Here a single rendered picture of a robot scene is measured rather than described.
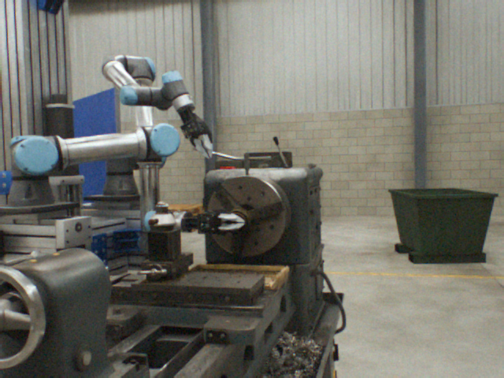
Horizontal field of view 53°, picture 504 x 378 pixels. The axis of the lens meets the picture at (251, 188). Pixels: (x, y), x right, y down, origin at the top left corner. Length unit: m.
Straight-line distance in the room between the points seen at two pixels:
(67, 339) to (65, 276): 0.09
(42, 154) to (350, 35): 10.87
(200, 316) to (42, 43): 1.30
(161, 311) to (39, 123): 1.02
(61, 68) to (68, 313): 1.53
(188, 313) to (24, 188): 0.77
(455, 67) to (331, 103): 2.77
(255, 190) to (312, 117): 10.03
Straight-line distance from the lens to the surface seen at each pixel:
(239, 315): 1.31
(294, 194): 2.05
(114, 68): 2.27
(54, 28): 2.26
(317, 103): 12.00
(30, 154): 1.69
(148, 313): 1.39
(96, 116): 7.44
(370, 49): 12.08
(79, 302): 0.84
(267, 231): 1.92
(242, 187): 1.93
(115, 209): 2.22
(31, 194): 1.83
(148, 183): 1.94
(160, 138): 1.78
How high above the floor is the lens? 1.29
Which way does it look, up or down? 3 degrees down
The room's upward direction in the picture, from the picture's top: 2 degrees counter-clockwise
